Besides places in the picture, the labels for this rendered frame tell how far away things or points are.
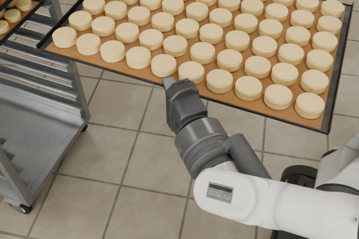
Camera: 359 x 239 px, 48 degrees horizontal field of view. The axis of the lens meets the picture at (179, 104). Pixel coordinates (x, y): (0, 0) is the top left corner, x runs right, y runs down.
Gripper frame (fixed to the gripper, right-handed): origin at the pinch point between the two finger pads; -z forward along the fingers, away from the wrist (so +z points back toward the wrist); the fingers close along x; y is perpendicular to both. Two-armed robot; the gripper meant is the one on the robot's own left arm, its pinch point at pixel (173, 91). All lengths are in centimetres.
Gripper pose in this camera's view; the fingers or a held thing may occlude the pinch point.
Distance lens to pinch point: 76.1
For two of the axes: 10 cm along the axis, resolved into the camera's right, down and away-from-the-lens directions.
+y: -9.2, 3.0, -2.6
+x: 0.0, -6.5, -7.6
